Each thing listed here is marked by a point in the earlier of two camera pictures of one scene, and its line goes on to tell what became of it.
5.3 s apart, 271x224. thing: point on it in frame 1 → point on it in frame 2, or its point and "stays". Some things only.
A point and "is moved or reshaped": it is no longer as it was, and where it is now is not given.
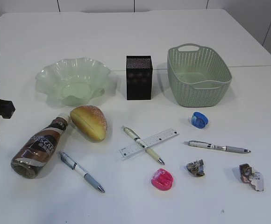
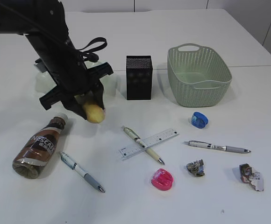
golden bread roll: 90,122 is moved or reshaped
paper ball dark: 196,168 stays
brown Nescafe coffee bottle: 39,148 stays
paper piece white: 247,175 stays
